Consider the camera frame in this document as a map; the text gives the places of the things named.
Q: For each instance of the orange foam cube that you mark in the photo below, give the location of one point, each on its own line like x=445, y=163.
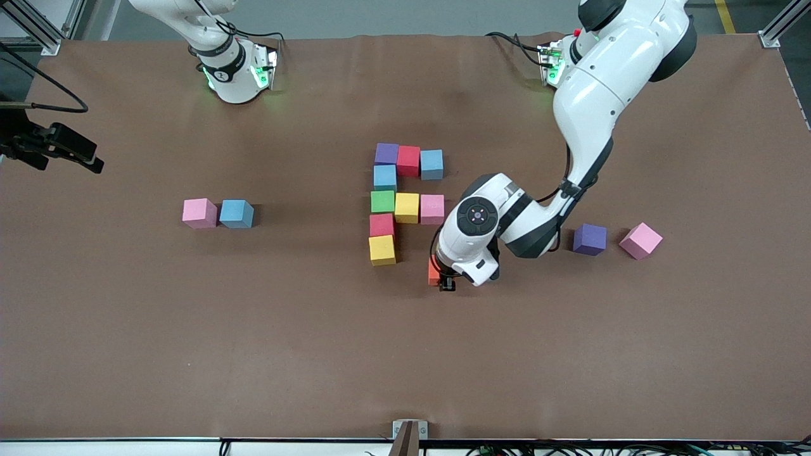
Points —
x=433, y=271

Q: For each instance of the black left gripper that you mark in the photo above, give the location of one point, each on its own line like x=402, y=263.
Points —
x=447, y=283

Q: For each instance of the red foam cube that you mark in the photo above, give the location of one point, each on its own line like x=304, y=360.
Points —
x=382, y=225
x=408, y=161

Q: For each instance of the purple foam cube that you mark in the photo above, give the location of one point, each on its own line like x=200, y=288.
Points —
x=590, y=239
x=386, y=153

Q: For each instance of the light blue foam cube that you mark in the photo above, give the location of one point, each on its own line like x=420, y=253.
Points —
x=236, y=213
x=431, y=164
x=384, y=177

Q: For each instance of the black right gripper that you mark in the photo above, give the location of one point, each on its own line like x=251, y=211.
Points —
x=24, y=140

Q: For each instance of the large table cover mat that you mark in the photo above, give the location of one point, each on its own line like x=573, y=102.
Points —
x=380, y=354

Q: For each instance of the pink foam cube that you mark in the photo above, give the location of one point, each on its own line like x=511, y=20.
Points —
x=640, y=240
x=432, y=209
x=199, y=213

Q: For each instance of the yellow foam cube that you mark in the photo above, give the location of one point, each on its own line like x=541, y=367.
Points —
x=407, y=207
x=382, y=249

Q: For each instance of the green foam cube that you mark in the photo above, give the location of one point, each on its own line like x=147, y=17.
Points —
x=383, y=201

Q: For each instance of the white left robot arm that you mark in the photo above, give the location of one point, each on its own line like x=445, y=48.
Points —
x=602, y=82

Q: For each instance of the aluminium frame post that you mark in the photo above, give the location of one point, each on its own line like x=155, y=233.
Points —
x=782, y=22
x=35, y=25

